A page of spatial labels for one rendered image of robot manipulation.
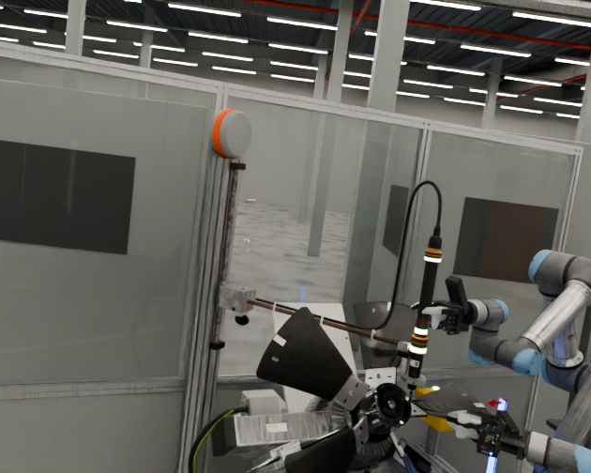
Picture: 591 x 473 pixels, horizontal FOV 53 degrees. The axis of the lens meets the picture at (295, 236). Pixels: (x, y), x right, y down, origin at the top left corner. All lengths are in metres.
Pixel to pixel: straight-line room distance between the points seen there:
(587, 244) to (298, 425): 3.34
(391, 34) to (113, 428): 4.65
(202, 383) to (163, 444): 0.34
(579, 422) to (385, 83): 4.55
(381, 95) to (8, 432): 4.60
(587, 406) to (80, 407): 1.55
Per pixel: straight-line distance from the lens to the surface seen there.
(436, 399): 1.84
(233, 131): 1.92
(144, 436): 2.28
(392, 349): 1.76
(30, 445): 2.24
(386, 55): 5.95
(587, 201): 4.65
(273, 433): 1.66
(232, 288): 1.93
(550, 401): 4.88
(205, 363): 2.04
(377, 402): 1.63
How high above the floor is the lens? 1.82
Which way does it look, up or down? 7 degrees down
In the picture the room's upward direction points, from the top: 7 degrees clockwise
